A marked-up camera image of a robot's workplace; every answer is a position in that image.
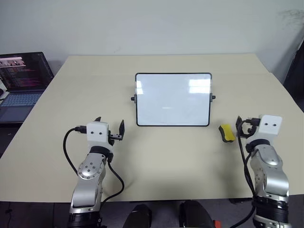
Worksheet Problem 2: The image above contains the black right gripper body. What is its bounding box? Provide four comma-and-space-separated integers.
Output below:
238, 123, 259, 139

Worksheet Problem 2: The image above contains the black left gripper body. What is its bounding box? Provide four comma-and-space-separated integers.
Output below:
108, 130, 124, 146

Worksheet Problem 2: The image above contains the yellow and black eraser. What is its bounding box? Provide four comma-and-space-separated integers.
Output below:
218, 123, 236, 143

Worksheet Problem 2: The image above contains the black-framed tabletop whiteboard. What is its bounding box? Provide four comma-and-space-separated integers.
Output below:
130, 72, 216, 127

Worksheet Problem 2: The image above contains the dark rounded shape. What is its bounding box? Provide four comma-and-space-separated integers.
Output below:
123, 203, 153, 228
178, 200, 215, 228

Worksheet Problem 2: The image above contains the open blue laptop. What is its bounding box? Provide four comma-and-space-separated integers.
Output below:
0, 51, 55, 124

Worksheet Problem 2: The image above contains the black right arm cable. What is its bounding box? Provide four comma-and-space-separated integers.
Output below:
231, 117, 261, 228

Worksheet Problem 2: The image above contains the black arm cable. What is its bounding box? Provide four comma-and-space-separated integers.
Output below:
231, 117, 261, 228
63, 125, 125, 204

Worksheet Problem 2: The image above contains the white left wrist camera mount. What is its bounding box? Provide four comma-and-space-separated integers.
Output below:
86, 121, 110, 153

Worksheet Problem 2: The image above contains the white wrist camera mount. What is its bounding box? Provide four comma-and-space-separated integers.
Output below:
86, 121, 110, 153
249, 114, 283, 144

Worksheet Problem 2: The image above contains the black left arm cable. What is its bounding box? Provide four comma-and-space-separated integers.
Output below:
63, 125, 125, 204

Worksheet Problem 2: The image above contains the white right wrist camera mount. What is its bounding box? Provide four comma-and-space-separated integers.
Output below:
249, 114, 283, 144

